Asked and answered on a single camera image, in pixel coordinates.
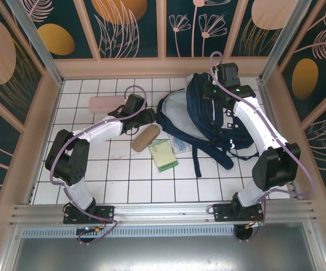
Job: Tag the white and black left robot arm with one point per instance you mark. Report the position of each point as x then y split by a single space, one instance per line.
101 132

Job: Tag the navy blue backpack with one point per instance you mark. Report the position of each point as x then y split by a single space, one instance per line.
202 118

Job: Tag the small circuit board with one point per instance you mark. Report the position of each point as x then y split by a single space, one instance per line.
88 230

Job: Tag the grey metal sheet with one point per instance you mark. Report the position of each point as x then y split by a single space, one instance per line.
163 254

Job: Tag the clear packet with blue contents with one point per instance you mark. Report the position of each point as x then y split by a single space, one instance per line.
180 144

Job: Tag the brown glasses case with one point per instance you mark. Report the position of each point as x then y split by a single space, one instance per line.
146 138

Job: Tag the aluminium mounting rail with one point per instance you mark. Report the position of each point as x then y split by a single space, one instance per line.
163 211

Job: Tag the pink pencil case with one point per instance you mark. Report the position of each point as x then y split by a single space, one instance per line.
103 104

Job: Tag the aluminium side rail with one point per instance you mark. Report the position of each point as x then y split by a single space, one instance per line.
268 107
31 194

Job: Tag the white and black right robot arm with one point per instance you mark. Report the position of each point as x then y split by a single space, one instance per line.
250 118

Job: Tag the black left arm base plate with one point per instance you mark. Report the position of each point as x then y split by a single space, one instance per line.
106 213

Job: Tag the aluminium frame post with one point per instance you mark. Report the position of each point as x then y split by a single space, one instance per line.
30 28
288 28

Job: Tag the light green notebook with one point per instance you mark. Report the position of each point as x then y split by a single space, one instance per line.
163 156

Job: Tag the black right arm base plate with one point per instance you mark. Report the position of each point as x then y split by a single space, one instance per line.
222 213

